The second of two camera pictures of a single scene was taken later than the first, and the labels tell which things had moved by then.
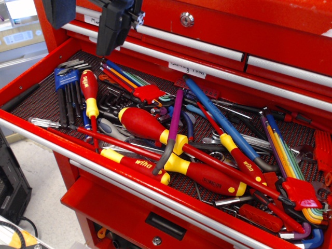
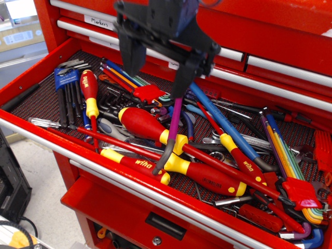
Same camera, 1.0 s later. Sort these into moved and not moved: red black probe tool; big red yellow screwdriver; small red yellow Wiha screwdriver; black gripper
Moved: black gripper
Not moved: red black probe tool; big red yellow screwdriver; small red yellow Wiha screwdriver
